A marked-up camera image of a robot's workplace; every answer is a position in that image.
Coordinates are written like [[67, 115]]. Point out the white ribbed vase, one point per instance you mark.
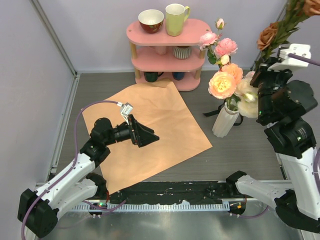
[[224, 121]]

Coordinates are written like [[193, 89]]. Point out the small orange flower stem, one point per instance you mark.
[[277, 33]]

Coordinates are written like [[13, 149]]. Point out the black printed ribbon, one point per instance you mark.
[[217, 111]]

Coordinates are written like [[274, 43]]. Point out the green orange wrapping paper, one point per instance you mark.
[[158, 106]]

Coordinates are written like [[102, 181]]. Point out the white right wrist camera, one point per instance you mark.
[[292, 58]]

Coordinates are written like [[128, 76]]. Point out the red white bowl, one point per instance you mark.
[[151, 20]]

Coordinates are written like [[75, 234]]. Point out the white slotted cable duct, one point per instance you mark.
[[135, 208]]

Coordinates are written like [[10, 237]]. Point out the pink mug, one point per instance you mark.
[[160, 50]]

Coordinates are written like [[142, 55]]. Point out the pink three-tier shelf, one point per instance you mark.
[[144, 59]]

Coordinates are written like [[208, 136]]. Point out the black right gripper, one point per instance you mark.
[[262, 71]]

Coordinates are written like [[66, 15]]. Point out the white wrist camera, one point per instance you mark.
[[292, 58], [125, 110]]

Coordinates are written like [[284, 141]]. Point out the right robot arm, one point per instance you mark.
[[282, 102]]

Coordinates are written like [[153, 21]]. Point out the yellow ceramic mug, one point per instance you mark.
[[175, 17]]

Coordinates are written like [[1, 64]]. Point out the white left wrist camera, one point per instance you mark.
[[125, 110]]

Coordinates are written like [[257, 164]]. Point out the striped grey cup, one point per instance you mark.
[[182, 52]]

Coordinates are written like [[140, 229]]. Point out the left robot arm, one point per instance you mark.
[[40, 210]]

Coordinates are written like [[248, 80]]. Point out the dark green mug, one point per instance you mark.
[[151, 76]]

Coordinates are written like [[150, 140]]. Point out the dark blue cup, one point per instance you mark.
[[178, 75]]

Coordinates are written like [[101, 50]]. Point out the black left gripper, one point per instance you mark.
[[141, 135]]

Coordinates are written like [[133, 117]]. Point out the pink rose stem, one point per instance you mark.
[[223, 85], [218, 49]]

